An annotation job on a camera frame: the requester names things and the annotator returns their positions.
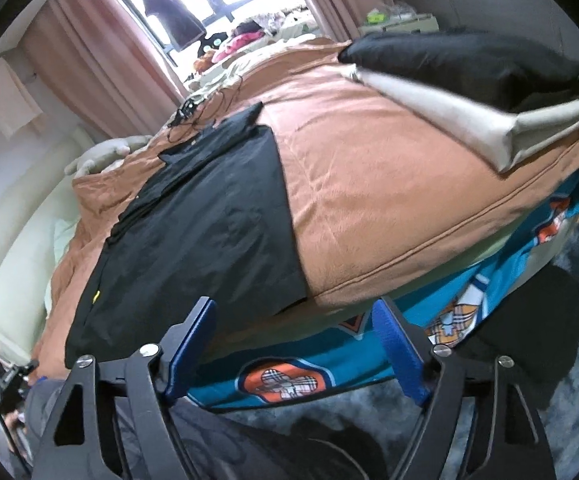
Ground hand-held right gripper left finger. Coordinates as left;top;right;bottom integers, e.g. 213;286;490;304
32;296;217;480

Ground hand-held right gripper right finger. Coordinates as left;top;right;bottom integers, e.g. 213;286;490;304
372;297;557;480

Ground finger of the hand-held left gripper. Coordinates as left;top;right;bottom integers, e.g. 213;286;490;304
12;359;47;385

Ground black jacket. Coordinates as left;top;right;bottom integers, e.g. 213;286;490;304
64;101;323;368

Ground folded beige clothes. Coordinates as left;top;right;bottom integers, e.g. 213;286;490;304
347;67;579;173

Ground folded black clothes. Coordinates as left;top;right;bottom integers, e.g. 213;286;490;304
338;30;579;113

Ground pile of patterned clothes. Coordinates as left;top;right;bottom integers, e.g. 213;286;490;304
239;5;315;36

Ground person's legs in grey pants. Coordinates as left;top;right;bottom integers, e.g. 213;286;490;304
22;379;70;466
109;395;295;480

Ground teal printed bed sheet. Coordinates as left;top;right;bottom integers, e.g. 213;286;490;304
184;157;579;413

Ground black cloth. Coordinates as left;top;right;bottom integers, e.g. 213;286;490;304
289;417;387;480
457;262;579;401

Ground cream bed headboard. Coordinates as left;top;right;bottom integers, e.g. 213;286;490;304
0;125;95;361

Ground light green pillow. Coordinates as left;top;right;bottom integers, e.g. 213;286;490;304
44;215;82;311

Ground orange blanket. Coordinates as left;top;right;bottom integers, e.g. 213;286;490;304
32;35;579;361

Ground grey plush toy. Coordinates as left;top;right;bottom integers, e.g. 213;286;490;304
64;135;152;178

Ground cream hanging cloth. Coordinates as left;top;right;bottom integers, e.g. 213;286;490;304
0;57;45;141

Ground cream blanket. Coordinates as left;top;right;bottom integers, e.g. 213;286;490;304
186;35;340;106

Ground black plush toy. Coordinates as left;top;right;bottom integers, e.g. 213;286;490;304
196;32;227;58

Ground pink plush toy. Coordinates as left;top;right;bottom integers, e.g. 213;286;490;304
212;30;265;63

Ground white nightstand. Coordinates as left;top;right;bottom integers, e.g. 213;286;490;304
359;14;440;39

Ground dark hanging jacket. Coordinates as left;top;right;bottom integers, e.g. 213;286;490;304
132;0;207;53

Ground black cables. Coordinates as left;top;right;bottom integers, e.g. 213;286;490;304
164;77;250;143

